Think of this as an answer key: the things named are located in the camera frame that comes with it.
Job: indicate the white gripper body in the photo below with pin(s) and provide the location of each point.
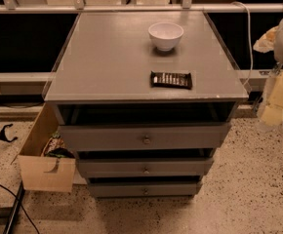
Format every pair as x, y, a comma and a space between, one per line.
271, 110

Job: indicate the metal rail frame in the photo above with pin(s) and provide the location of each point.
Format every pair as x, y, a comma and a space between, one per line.
141, 7

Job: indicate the grey drawer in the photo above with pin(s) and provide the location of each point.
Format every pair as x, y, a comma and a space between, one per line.
144, 167
107, 138
144, 190

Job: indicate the grey top drawer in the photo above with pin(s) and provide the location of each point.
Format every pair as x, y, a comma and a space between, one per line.
107, 138

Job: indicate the cardboard box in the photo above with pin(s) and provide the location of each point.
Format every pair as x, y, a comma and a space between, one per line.
39, 172

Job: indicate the white bowl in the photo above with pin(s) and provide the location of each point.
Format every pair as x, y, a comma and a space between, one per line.
165, 36

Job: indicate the grey bottom drawer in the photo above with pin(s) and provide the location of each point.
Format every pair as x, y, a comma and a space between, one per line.
144, 190

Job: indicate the black clamp tool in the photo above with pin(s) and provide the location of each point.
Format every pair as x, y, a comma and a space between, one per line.
3, 136

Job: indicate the grey drawer cabinet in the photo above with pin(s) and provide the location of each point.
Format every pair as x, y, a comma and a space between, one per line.
104, 80

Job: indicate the snack packets in box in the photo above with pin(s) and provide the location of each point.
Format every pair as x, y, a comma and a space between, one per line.
55, 147

